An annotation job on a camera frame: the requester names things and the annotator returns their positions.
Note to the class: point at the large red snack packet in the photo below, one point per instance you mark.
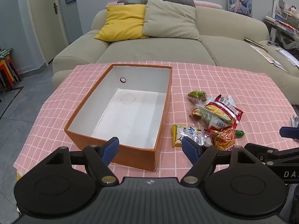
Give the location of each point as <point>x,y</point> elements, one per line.
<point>231,110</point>

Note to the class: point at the yellow white snack packet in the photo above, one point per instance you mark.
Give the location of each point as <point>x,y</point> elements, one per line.
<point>178,134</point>

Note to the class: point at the pink checkered tablecloth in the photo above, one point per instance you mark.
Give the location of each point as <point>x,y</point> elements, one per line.
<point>233,81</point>

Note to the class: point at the pink box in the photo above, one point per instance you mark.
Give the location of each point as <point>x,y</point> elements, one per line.
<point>114,4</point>

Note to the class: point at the beige sofa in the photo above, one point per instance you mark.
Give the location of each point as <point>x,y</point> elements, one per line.
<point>163,51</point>

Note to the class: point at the dark book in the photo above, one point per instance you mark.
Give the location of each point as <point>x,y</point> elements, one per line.
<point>253,42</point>

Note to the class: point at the yellow pillow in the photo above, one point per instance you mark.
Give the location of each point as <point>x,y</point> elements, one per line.
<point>121,23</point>

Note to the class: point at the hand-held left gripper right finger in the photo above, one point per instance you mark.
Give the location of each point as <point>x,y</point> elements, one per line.
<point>189,149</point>

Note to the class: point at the orange cardboard box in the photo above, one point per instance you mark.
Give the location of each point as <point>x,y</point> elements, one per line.
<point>130,157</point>

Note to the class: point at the brown round snack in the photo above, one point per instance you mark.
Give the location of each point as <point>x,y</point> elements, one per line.
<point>196,115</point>

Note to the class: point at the stack of coloured stools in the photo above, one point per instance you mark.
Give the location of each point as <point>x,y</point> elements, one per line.
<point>8,70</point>

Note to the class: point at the green snack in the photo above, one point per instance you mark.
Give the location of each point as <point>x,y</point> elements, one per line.
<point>197,95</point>

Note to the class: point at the white phone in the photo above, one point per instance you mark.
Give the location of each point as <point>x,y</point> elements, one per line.
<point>272,43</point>

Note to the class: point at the red stick snack packet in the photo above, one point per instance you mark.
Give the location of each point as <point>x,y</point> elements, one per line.
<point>222,140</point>

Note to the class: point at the grey plush toy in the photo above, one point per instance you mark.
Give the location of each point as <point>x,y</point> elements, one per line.
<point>123,0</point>

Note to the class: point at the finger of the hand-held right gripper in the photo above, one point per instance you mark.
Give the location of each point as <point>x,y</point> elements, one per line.
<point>268,155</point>
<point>289,132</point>

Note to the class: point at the green white chips packet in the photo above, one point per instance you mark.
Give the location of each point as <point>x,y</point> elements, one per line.
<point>213,112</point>

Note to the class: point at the white rack with books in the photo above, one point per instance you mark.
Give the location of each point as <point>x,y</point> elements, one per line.
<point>285,16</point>

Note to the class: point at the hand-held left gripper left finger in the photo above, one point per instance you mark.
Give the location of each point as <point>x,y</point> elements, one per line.
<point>111,149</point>

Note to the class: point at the beige pillow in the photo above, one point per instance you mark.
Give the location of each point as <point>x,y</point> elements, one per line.
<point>170,21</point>

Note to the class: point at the white booklet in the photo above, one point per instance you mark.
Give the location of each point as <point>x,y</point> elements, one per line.
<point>288,57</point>

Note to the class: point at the green white cloth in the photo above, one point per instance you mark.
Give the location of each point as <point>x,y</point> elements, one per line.
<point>5,52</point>

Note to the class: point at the white door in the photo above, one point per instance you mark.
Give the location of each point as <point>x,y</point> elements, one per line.
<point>44,23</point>

